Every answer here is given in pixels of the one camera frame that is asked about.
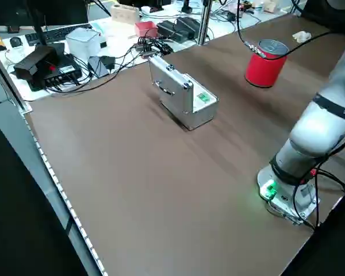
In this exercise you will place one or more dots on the red push-button trash can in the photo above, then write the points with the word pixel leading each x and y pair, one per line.
pixel 263 70

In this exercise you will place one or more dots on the white disposable gloves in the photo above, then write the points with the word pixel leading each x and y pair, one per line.
pixel 302 36

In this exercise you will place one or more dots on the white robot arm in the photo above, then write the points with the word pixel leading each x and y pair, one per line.
pixel 319 126

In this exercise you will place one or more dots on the silver aluminium case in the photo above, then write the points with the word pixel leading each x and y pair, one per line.
pixel 175 95

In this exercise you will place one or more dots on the grey usb hub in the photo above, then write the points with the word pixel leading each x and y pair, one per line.
pixel 145 53

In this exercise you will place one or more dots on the grey wedge-shaped device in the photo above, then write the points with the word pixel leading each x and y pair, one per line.
pixel 97 67

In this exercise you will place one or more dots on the black power adapter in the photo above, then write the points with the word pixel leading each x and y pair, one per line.
pixel 168 30
pixel 187 26

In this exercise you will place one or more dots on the small red box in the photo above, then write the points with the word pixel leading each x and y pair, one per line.
pixel 145 28

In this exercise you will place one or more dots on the white cube box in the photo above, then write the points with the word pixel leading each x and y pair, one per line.
pixel 82 43

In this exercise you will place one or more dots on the tan cardboard box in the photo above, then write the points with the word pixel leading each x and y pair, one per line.
pixel 125 13

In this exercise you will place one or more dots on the black keyboard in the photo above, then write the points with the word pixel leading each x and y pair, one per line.
pixel 60 33

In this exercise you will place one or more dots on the black box with red sticker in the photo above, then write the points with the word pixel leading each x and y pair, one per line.
pixel 34 61

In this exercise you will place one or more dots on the black computer mouse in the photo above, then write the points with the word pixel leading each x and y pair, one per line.
pixel 15 42

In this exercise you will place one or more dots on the black monitor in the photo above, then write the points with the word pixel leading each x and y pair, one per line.
pixel 17 11

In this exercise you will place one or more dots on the black wall plug adapter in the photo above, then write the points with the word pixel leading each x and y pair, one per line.
pixel 107 62

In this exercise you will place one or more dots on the aluminium frame post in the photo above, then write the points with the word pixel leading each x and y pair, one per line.
pixel 204 21

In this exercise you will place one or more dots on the black network switch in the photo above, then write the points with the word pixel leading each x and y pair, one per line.
pixel 64 69

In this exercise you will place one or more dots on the grey table edge rail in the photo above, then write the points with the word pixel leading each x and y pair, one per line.
pixel 40 172

